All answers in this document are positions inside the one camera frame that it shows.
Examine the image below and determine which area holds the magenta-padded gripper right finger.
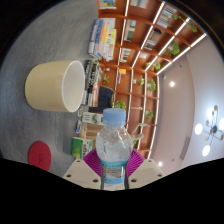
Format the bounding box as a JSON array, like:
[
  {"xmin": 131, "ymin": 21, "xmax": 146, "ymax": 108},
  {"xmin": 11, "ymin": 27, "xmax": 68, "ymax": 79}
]
[{"xmin": 126, "ymin": 148, "xmax": 166, "ymax": 190}]

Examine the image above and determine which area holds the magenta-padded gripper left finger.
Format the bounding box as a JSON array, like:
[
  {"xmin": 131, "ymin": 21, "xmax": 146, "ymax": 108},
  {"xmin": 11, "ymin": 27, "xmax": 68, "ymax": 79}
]
[{"xmin": 62, "ymin": 148, "xmax": 103, "ymax": 190}]

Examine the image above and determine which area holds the clear blue-capped water bottle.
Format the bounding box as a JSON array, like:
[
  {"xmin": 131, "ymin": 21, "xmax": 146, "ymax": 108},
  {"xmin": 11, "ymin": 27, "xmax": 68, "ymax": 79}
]
[{"xmin": 95, "ymin": 107, "xmax": 134, "ymax": 191}]

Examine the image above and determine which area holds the green and white box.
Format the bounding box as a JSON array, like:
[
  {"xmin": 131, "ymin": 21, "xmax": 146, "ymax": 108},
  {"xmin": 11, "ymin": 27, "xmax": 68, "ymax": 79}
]
[{"xmin": 71, "ymin": 136, "xmax": 95, "ymax": 160}]

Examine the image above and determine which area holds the flat round red coaster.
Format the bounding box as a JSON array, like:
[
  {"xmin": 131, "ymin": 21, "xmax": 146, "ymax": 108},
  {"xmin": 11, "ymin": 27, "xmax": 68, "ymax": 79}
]
[{"xmin": 27, "ymin": 140, "xmax": 53, "ymax": 172}]

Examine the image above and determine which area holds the ceiling air vent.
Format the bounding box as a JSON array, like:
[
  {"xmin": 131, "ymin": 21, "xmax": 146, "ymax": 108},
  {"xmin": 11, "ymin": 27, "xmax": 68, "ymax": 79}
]
[{"xmin": 179, "ymin": 136, "xmax": 192, "ymax": 160}]

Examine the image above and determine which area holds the tall green white carton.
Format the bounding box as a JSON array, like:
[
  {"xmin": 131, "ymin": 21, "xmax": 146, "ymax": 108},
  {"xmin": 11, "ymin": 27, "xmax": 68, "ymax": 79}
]
[{"xmin": 81, "ymin": 111, "xmax": 104, "ymax": 126}]

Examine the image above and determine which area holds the round-bulb chandelier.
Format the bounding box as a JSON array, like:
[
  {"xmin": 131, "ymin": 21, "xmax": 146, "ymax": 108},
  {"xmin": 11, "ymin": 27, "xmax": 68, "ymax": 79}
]
[{"xmin": 194, "ymin": 104, "xmax": 224, "ymax": 158}]

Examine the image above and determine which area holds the dark blue chair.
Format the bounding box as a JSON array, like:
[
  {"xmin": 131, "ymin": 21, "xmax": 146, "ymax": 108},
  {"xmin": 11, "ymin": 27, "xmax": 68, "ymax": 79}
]
[{"xmin": 97, "ymin": 85, "xmax": 115, "ymax": 108}]

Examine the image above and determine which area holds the cream ribbed cup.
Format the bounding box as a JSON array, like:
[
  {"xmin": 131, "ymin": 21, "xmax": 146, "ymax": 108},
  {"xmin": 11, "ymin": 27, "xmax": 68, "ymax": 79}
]
[{"xmin": 24, "ymin": 59, "xmax": 87, "ymax": 113}]

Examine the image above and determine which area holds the wooden shelf unit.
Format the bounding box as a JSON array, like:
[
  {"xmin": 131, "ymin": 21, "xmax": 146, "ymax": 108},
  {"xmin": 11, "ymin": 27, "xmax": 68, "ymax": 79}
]
[{"xmin": 96, "ymin": 0, "xmax": 208, "ymax": 161}]

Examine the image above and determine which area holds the colourful book stack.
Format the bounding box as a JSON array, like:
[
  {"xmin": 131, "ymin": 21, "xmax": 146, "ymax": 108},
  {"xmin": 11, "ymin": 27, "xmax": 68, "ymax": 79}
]
[{"xmin": 87, "ymin": 18, "xmax": 118, "ymax": 62}]

